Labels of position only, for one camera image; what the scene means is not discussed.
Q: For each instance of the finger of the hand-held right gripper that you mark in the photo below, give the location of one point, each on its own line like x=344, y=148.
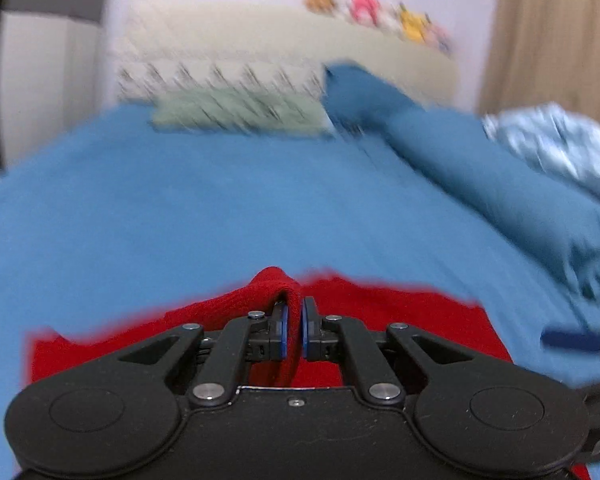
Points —
x=572, y=338

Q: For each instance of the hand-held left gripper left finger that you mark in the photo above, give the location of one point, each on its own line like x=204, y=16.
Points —
x=280, y=331

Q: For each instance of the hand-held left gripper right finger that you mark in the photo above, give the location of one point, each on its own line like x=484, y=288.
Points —
x=308, y=331

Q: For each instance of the red knitted garment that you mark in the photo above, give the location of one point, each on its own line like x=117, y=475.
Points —
x=370, y=305

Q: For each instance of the light blue patterned cloth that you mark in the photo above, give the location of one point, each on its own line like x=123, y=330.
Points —
x=555, y=140

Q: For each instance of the blue quilt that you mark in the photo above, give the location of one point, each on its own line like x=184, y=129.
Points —
x=460, y=160

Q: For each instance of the green patterned pillow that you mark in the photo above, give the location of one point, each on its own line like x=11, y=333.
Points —
x=240, y=112

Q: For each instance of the white patterned pillow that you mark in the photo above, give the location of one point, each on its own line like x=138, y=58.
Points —
x=220, y=67

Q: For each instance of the beige headboard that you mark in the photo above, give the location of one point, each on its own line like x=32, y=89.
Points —
x=380, y=45

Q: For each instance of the beige curtain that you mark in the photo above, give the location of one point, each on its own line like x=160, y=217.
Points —
x=555, y=35

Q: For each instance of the yellow plush toy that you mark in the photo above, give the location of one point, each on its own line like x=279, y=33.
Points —
x=414, y=24

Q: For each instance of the pink plush toy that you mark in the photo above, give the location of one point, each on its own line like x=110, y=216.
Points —
x=364, y=6

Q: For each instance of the grey and white wardrobe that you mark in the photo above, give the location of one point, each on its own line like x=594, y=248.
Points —
x=45, y=60

